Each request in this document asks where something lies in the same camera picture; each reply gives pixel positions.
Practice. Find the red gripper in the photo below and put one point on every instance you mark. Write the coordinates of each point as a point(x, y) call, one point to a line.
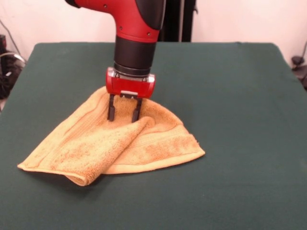
point(130, 87)

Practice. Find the yellow terry towel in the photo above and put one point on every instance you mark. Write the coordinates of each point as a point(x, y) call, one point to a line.
point(84, 148)

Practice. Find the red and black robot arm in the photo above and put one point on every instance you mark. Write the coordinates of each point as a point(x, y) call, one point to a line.
point(134, 28)

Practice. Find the dark green table cloth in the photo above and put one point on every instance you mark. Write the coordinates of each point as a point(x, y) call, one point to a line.
point(239, 143)

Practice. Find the black clamp stand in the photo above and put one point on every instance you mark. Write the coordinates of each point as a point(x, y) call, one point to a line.
point(297, 60)

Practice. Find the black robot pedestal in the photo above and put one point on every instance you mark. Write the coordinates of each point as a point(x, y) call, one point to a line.
point(180, 21)

